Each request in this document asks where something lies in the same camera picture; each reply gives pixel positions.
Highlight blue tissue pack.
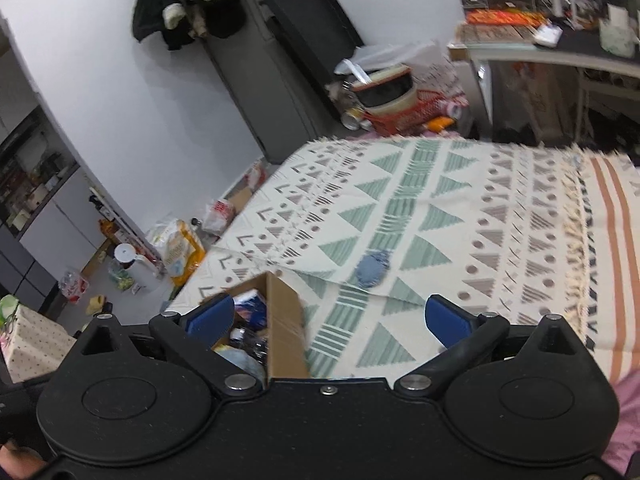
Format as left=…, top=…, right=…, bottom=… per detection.
left=233, top=288, right=267, bottom=332

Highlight round blue denim pad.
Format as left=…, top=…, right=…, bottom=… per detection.
left=355, top=250, right=390, bottom=289

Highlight person's hand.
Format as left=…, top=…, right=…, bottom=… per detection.
left=0, top=441, right=47, bottom=480

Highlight yellow white bag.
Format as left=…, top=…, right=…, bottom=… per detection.
left=146, top=218, right=206, bottom=286

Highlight brown cardboard box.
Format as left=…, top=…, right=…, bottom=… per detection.
left=224, top=272, right=309, bottom=379

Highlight white kettle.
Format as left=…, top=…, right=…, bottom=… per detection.
left=114, top=244, right=160, bottom=290

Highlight red white plastic bag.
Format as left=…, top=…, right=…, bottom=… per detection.
left=202, top=200, right=235, bottom=235

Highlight patterned white green blanket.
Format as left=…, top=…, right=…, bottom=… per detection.
left=172, top=136, right=639, bottom=380

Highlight polka dot fabric box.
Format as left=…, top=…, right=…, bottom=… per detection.
left=1, top=295, right=75, bottom=384

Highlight red plastic basket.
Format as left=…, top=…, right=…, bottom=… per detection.
left=363, top=90, right=462, bottom=136

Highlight pink bedsheet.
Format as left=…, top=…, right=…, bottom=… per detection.
left=602, top=370, right=640, bottom=474

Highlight dark grey door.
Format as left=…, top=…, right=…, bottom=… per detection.
left=207, top=0, right=363, bottom=164

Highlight cream black bucket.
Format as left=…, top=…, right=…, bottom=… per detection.
left=350, top=64, right=418, bottom=116

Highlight white desk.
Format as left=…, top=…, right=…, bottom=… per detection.
left=447, top=29, right=639, bottom=141

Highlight dark hanging clothes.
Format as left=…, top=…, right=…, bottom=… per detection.
left=131, top=0, right=246, bottom=51

